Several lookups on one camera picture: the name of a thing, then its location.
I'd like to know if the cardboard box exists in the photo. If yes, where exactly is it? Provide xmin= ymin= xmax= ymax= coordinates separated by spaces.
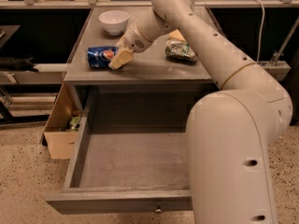
xmin=43 ymin=84 xmax=80 ymax=160

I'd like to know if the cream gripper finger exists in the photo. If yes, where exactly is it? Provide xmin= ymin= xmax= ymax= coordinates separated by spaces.
xmin=116 ymin=35 xmax=125 ymax=48
xmin=108 ymin=47 xmax=134 ymax=70

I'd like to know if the white bowl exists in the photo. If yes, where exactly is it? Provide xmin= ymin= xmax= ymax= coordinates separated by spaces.
xmin=99 ymin=10 xmax=129 ymax=35

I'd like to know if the green item in box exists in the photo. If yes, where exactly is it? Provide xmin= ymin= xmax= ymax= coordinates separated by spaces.
xmin=67 ymin=111 xmax=81 ymax=132

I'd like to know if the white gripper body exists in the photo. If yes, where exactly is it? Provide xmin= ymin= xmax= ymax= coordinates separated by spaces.
xmin=124 ymin=22 xmax=152 ymax=53

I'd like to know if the yellow sponge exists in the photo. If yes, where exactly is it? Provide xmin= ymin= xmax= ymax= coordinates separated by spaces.
xmin=168 ymin=30 xmax=185 ymax=42

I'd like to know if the open grey top drawer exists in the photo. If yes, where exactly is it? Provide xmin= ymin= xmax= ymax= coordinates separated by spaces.
xmin=46 ymin=100 xmax=192 ymax=215

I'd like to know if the white cable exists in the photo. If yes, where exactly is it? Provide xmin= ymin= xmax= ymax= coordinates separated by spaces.
xmin=251 ymin=0 xmax=265 ymax=63

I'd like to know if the blue pepsi can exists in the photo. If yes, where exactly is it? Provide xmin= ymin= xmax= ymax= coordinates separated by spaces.
xmin=87 ymin=46 xmax=118 ymax=68

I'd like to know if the black cloth on shelf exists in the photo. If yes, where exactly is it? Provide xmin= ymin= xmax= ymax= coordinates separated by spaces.
xmin=0 ymin=57 xmax=38 ymax=73

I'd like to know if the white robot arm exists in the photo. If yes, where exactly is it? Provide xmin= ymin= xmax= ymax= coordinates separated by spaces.
xmin=109 ymin=0 xmax=292 ymax=224

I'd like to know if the grey cabinet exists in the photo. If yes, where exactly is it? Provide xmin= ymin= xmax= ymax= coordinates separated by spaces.
xmin=63 ymin=6 xmax=237 ymax=117

